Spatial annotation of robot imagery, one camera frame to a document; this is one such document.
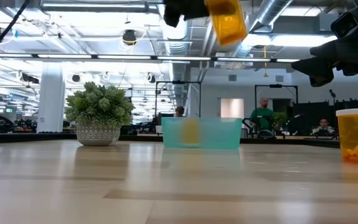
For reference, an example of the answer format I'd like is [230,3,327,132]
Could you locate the black stand with round head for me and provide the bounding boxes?
[328,89,337,108]

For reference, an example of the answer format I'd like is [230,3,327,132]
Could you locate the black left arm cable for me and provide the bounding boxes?
[0,0,30,67]

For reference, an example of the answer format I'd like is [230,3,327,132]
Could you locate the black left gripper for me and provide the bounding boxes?
[163,0,211,28]

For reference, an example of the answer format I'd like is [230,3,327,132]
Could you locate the small green background plant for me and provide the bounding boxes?
[272,111,288,126]

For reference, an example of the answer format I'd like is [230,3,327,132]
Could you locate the translucent teal plastic basket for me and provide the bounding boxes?
[161,116,243,151]

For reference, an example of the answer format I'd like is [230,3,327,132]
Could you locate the white square building column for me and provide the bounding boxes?
[37,62,66,134]

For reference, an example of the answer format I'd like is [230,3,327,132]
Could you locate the green artificial succulent plant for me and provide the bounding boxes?
[64,81,135,128]

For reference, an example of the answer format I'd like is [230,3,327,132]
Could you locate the black ceiling device yellow cable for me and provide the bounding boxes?
[122,29,137,46]

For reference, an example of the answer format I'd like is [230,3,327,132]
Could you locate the yellow hanging ceiling pendant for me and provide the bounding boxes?
[262,45,269,78]

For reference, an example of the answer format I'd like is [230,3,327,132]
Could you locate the silver ceiling air duct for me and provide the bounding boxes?
[158,3,193,106]
[228,0,293,60]

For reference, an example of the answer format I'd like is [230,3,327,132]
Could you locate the white patterned plant pot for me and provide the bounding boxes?
[75,123,121,147]

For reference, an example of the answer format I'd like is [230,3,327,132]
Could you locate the black partition wall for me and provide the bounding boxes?
[292,98,358,136]

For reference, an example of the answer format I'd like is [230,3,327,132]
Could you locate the black metal frame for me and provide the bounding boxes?
[155,80,202,125]
[254,83,299,125]

